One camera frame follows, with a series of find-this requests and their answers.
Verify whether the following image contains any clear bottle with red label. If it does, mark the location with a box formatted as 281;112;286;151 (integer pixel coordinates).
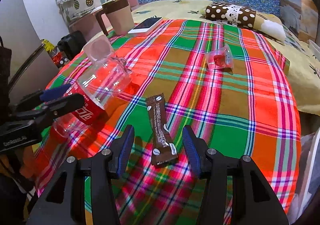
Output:
50;61;133;144

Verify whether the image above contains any white smartphone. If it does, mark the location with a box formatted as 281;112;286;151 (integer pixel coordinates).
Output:
128;17;164;37

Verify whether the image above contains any brown polka dot pillow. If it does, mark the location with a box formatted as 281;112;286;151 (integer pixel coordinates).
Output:
199;1;287;42

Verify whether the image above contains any black bag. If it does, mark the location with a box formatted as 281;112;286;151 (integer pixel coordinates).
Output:
57;30;84;60

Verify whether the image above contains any white refrigerator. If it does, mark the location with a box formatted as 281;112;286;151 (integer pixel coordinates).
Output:
0;0;60;105

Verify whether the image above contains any brown lidded mug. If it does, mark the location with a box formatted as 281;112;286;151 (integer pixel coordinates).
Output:
95;0;135;37

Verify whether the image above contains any plaid cloth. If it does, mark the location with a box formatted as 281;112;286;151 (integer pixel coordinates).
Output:
32;19;302;225

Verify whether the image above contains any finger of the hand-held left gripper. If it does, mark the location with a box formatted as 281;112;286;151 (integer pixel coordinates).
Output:
9;94;85;128
15;84;72;112

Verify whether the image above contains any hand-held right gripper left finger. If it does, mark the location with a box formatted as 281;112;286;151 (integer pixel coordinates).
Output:
26;125;135;225

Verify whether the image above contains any brown coffee sachet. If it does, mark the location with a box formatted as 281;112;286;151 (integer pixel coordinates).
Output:
145;93;178;167

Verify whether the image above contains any yellow packet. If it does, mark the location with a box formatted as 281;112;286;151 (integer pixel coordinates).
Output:
41;39;56;53

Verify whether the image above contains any red jelly cup packet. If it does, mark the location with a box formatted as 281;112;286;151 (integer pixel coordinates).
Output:
205;44;234;70

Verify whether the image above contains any clear plastic cup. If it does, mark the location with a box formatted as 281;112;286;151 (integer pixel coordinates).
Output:
82;34;116;64

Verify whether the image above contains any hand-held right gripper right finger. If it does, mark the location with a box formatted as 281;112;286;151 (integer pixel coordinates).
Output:
182;125;289;225

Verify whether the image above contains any pink storage box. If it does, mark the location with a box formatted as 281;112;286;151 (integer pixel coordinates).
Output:
69;6;105;38

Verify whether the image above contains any brown cardboard box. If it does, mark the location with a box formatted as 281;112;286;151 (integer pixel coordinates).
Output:
299;0;315;34

